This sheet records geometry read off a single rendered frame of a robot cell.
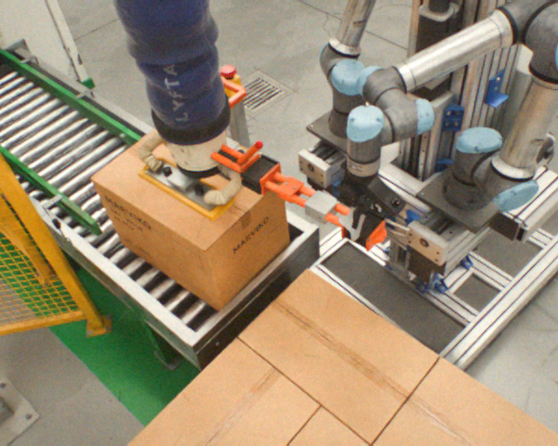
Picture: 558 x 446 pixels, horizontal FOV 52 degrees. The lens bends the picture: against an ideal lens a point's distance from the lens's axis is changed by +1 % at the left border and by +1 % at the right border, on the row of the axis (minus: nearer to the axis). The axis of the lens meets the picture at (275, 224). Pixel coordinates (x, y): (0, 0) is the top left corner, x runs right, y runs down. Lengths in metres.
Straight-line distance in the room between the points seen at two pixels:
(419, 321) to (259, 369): 0.81
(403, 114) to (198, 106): 0.57
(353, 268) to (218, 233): 0.96
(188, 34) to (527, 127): 0.85
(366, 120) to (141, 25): 0.57
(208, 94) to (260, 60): 2.80
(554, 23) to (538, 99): 0.17
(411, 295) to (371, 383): 0.69
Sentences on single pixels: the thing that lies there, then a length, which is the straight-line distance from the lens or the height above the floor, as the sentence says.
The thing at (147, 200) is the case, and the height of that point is 0.95.
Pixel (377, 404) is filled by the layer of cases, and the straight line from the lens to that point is 1.99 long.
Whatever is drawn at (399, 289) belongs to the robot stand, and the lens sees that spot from 2.62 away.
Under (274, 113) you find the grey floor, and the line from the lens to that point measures 3.84.
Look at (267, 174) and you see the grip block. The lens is 1.58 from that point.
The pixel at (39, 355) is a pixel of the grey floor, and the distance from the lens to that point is 3.03.
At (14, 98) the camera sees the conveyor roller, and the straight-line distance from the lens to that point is 3.64.
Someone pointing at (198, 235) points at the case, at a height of 0.95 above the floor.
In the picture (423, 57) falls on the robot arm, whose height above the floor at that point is 1.60.
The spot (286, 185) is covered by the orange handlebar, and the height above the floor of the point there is 1.26.
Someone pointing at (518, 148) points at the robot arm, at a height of 1.36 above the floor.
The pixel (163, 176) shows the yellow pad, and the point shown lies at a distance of 1.85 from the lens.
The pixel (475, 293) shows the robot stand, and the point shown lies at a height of 0.21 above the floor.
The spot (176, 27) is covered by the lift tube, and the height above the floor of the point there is 1.69.
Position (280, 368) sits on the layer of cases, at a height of 0.54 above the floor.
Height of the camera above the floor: 2.37
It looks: 49 degrees down
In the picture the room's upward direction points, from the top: 8 degrees counter-clockwise
